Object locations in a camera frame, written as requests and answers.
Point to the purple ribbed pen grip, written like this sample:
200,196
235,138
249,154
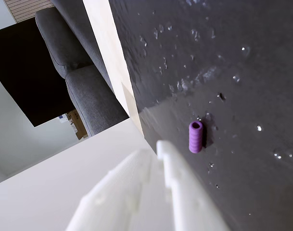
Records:
195,140

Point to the beige slatted wall panel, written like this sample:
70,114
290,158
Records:
28,9

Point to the brown cardboard box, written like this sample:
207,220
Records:
77,125

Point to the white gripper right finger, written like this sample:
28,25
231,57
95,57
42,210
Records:
184,192

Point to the grey fabric sofa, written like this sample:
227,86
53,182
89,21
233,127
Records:
88,96

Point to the black glossy table mat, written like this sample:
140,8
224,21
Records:
220,72

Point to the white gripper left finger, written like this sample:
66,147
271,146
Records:
127,192

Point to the black flat panel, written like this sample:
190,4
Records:
23,72

